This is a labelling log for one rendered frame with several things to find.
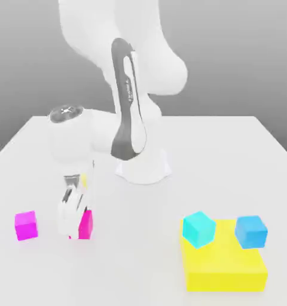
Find small magenta cube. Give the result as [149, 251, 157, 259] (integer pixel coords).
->
[14, 210, 39, 241]

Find small pink cube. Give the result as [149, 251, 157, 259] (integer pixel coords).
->
[68, 209, 94, 240]

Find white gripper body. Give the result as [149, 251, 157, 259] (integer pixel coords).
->
[57, 189, 93, 239]

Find small cyan cube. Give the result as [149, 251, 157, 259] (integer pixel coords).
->
[182, 210, 217, 250]

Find large yellow box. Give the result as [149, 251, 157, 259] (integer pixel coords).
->
[179, 218, 269, 293]

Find small blue cube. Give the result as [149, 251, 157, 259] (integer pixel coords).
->
[234, 215, 269, 250]

